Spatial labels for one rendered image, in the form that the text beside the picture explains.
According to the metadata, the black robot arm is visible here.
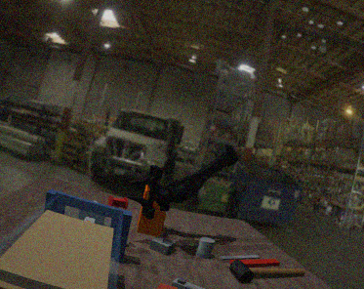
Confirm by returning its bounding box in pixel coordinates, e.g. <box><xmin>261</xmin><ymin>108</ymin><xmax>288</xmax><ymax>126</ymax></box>
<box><xmin>155</xmin><ymin>144</ymin><xmax>238</xmax><ymax>211</ymax></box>

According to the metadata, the black-headed mallet with wooden handle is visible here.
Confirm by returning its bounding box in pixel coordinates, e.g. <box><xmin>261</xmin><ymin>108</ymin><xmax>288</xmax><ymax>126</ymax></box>
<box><xmin>229</xmin><ymin>260</ymin><xmax>305</xmax><ymax>283</ymax></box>

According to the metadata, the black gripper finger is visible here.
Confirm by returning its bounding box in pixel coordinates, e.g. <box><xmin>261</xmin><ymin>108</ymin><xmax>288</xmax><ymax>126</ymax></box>
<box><xmin>130</xmin><ymin>173</ymin><xmax>154</xmax><ymax>186</ymax></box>
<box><xmin>128</xmin><ymin>196</ymin><xmax>148</xmax><ymax>211</ymax></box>

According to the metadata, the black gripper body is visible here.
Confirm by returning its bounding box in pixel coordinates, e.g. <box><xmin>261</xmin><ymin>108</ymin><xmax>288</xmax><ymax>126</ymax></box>
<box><xmin>142</xmin><ymin>165</ymin><xmax>174</xmax><ymax>220</ymax></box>

